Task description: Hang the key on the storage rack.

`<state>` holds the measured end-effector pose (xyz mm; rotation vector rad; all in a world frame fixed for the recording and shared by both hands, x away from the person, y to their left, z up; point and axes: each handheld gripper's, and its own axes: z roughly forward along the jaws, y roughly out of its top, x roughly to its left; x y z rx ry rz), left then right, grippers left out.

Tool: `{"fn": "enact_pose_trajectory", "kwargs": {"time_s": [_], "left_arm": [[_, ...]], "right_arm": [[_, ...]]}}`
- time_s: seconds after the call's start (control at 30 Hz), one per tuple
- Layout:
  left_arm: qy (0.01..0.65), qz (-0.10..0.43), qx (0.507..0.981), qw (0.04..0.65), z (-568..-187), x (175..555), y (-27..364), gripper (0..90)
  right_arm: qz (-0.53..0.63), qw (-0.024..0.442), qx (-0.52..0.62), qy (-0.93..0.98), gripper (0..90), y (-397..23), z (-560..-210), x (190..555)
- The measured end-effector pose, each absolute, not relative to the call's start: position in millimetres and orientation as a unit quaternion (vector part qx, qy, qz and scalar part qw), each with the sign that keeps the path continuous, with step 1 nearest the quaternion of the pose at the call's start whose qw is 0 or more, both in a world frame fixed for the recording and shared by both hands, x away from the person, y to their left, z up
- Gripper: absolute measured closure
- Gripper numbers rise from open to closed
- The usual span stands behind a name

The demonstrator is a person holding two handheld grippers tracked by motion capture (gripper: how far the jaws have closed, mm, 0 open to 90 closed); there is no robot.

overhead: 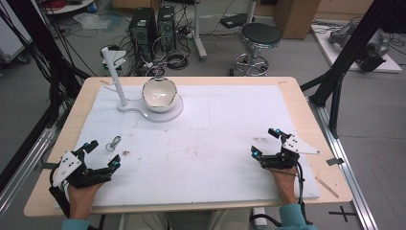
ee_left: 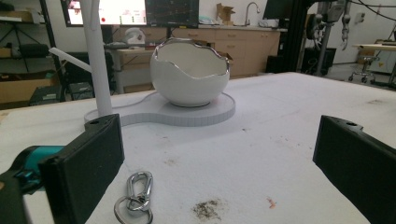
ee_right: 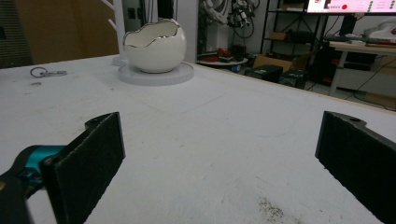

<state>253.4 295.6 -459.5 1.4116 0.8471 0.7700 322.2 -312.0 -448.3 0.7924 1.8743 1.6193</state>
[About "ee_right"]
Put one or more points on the white device on desk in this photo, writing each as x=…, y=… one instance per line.
x=383, y=31

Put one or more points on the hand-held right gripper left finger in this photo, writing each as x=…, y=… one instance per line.
x=84, y=168

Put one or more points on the brown wooden panel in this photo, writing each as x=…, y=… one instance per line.
x=68, y=28

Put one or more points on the light wooden desk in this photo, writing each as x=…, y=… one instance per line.
x=358, y=47

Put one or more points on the brown cardboard box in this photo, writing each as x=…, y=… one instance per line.
x=270, y=61

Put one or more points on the computer monitor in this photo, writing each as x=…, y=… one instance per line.
x=351, y=6

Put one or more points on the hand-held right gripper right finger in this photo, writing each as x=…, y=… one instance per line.
x=358, y=158

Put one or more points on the round white side table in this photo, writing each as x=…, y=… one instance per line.
x=222, y=62

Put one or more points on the silver metal keyring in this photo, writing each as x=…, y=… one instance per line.
x=58, y=73

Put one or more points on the dark slatted panel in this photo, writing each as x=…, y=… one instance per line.
x=14, y=40

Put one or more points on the black metal shelf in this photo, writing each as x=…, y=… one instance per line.
x=267, y=25

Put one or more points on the black box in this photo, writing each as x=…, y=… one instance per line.
x=264, y=73
x=292, y=79

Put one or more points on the white branched rack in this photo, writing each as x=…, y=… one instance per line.
x=119, y=31

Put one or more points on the round white stand base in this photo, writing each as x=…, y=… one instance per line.
x=176, y=77

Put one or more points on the white egg-shaped ceramic bowl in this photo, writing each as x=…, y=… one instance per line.
x=155, y=53

